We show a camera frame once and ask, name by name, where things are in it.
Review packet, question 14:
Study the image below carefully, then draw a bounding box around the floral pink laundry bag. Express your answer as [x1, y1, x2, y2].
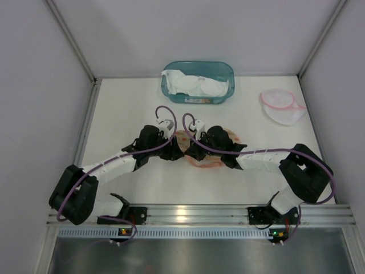
[176, 128, 241, 168]

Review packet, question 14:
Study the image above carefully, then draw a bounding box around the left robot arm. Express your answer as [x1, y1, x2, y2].
[48, 125, 184, 225]

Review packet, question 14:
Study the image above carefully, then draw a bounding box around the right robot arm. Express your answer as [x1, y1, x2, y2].
[184, 123, 334, 215]

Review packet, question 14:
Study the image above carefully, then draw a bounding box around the white bra in bin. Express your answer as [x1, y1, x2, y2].
[161, 70, 229, 97]

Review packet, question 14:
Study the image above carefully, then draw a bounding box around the small white mesh laundry bag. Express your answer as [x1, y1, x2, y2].
[259, 89, 306, 126]

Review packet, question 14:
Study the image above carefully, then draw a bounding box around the teal plastic bin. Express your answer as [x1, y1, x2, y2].
[161, 61, 235, 104]

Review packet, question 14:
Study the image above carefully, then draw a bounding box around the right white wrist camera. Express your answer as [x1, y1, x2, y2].
[188, 120, 205, 140]

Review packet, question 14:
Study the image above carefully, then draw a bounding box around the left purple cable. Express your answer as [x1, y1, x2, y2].
[56, 106, 179, 246]

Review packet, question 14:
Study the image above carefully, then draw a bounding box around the purple cable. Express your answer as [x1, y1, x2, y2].
[181, 112, 335, 245]
[56, 106, 179, 246]

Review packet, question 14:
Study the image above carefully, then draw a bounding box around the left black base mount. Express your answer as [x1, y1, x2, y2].
[97, 205, 148, 225]

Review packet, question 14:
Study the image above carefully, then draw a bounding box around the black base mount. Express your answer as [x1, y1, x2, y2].
[248, 205, 299, 225]
[97, 205, 148, 225]

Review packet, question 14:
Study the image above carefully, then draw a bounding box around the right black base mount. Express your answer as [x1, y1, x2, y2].
[248, 205, 299, 225]

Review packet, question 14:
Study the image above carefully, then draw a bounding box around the left aluminium corner post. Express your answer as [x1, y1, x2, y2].
[42, 0, 97, 83]

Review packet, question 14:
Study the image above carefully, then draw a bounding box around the aluminium corner post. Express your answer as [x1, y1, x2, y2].
[297, 0, 350, 78]
[42, 0, 97, 83]

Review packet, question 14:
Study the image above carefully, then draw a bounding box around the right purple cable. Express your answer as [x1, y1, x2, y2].
[181, 112, 335, 245]

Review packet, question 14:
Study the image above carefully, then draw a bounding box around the aluminium front rail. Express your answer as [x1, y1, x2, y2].
[47, 203, 356, 228]

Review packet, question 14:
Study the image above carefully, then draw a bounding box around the perforated cable duct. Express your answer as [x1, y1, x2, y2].
[58, 227, 285, 240]

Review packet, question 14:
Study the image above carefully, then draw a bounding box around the right aluminium corner post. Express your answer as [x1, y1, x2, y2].
[297, 0, 350, 78]

